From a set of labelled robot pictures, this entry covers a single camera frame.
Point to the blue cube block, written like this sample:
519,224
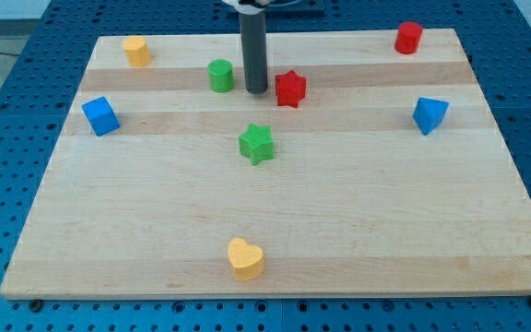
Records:
101,116

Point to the yellow heart block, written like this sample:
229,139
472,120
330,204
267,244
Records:
247,261

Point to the red cylinder block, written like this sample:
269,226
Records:
408,37

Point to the green star block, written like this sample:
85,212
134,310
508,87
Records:
256,143

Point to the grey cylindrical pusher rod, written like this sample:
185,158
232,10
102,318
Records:
254,54

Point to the green cylinder block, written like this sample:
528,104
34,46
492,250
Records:
220,75

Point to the yellow hexagon block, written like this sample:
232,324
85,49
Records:
137,52

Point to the blue triangle block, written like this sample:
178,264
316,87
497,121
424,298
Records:
429,114

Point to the light wooden board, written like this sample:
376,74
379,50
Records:
356,202

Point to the red star block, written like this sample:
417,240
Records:
290,89

